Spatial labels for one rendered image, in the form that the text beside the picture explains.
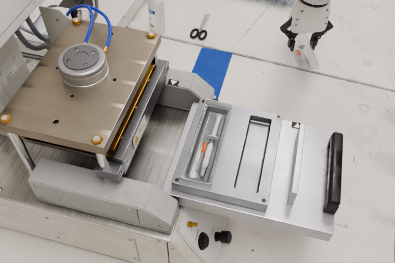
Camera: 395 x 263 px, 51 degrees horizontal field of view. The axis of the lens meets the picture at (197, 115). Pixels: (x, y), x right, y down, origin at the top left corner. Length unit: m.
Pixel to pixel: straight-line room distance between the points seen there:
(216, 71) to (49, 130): 0.68
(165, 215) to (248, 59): 0.70
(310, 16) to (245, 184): 0.58
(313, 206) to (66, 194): 0.41
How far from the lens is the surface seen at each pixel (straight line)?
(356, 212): 1.02
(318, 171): 0.78
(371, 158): 1.12
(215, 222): 0.88
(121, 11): 1.39
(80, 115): 0.66
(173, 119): 0.87
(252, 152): 0.76
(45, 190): 0.75
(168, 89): 0.85
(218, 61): 1.26
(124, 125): 0.70
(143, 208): 0.68
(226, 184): 0.71
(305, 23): 1.18
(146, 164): 0.81
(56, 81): 0.72
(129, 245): 0.82
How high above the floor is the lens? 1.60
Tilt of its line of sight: 50 degrees down
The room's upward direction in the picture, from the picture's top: 2 degrees clockwise
